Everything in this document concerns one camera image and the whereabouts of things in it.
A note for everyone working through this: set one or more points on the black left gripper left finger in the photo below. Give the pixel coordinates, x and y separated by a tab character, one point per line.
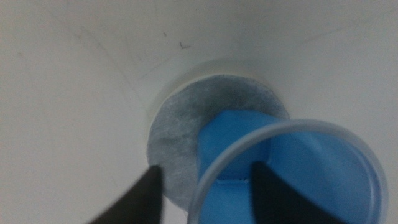
143	202

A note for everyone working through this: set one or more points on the blue plastic cup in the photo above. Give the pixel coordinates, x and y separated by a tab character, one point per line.
311	174

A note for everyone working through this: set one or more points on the round grey felt cup mat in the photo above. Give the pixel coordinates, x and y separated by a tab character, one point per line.
183	124

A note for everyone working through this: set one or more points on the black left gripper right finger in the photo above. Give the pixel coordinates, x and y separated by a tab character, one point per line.
276	202

